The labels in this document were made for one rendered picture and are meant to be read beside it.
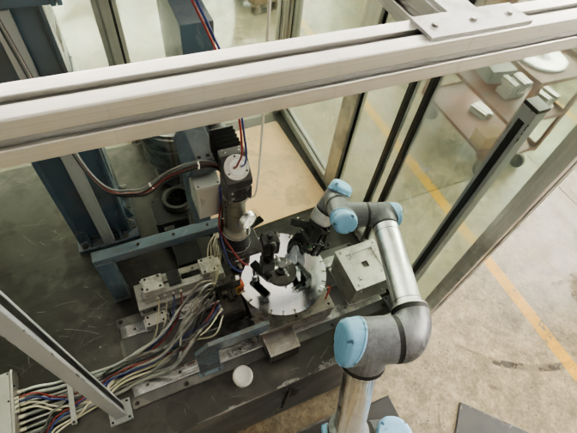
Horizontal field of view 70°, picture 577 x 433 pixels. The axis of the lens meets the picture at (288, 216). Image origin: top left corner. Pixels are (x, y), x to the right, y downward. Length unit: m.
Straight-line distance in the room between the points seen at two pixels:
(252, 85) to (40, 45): 0.95
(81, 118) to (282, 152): 1.81
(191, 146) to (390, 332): 0.65
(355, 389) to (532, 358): 1.87
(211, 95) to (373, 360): 0.79
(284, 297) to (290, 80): 1.13
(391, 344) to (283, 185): 1.15
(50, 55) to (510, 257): 2.81
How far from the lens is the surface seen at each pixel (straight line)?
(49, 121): 0.36
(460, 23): 0.50
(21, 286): 1.89
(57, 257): 1.90
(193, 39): 1.10
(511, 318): 2.92
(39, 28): 1.26
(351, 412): 1.20
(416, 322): 1.06
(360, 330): 1.00
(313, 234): 1.36
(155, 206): 1.70
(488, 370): 2.71
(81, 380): 1.15
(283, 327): 1.53
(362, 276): 1.60
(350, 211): 1.21
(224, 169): 0.93
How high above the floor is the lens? 2.26
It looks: 54 degrees down
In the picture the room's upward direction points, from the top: 9 degrees clockwise
